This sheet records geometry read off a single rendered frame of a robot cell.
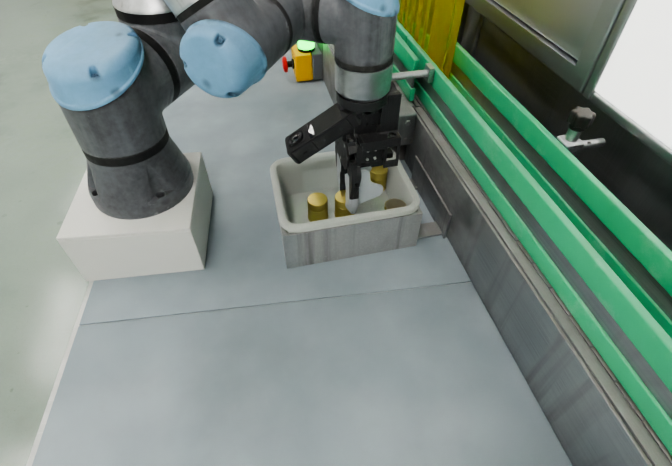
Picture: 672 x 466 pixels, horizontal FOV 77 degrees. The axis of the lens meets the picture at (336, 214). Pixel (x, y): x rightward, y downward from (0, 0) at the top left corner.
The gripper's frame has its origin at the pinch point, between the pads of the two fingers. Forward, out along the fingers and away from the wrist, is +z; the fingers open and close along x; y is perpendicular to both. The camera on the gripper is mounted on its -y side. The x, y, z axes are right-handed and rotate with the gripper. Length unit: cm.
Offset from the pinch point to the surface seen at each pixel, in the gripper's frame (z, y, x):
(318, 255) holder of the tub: 3.7, -6.5, -7.7
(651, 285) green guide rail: -11.5, 24.7, -32.7
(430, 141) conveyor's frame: -6.2, 16.2, 4.1
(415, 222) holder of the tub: -0.3, 9.3, -8.1
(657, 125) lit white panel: -20.2, 33.9, -17.4
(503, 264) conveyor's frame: -4.8, 15.4, -22.0
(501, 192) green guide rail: -10.4, 17.8, -14.4
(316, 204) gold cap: -0.8, -5.1, -0.7
